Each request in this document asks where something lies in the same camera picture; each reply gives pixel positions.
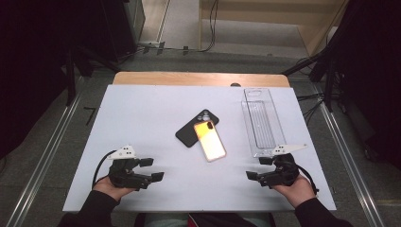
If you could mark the iridescent orange phone case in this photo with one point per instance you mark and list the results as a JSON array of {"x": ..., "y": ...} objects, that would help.
[{"x": 209, "y": 142}]

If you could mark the white board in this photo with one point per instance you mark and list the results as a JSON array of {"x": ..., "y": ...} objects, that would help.
[{"x": 142, "y": 119}]

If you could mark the wooden step platform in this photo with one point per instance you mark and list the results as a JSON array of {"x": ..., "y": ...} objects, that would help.
[{"x": 252, "y": 12}]

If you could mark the dark round table grommet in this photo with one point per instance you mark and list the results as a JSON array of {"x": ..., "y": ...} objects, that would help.
[{"x": 235, "y": 84}]

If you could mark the wooden table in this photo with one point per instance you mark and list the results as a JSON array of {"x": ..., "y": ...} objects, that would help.
[{"x": 189, "y": 78}]

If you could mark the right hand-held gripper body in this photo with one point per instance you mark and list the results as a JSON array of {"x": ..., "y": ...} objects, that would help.
[{"x": 282, "y": 173}]

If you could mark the person's left hand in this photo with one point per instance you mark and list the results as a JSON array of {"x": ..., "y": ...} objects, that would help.
[{"x": 108, "y": 189}]

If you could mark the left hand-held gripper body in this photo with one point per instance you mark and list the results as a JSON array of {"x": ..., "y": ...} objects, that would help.
[{"x": 123, "y": 175}]

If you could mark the clear plastic rack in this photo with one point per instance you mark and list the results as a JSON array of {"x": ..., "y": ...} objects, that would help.
[{"x": 261, "y": 123}]

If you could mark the black metal stand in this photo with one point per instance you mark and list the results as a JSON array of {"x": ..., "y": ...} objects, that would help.
[
  {"x": 329, "y": 85},
  {"x": 71, "y": 82}
]

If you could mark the person's right hand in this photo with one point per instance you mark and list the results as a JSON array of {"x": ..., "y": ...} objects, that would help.
[{"x": 296, "y": 192}]

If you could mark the dark cabinet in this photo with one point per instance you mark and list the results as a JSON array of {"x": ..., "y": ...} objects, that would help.
[{"x": 126, "y": 28}]

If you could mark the metal floor rail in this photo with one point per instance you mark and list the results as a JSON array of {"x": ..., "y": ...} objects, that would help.
[
  {"x": 41, "y": 167},
  {"x": 350, "y": 164}
]

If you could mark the black phone case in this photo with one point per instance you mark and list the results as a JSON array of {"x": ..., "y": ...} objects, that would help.
[{"x": 188, "y": 136}]

